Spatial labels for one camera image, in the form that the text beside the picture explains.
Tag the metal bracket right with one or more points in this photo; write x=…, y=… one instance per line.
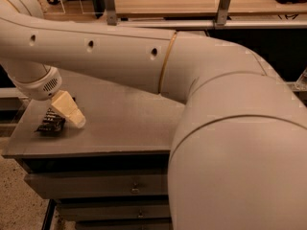
x=222, y=12

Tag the black rxbar chocolate bar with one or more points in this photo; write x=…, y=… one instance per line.
x=52, y=122

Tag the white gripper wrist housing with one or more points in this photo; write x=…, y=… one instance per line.
x=38, y=86

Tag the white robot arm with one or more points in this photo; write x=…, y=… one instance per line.
x=239, y=155

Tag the grey drawer cabinet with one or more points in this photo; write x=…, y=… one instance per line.
x=89, y=171

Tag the metal bracket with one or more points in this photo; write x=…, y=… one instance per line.
x=222, y=12
x=111, y=16

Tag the top drawer knob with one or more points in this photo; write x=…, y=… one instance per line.
x=135, y=188

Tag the wooden shelf board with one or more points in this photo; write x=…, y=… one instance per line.
x=159, y=8

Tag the metal bracket middle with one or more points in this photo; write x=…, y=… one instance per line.
x=111, y=16

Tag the drawer knob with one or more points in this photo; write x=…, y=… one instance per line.
x=135, y=188
x=140, y=215

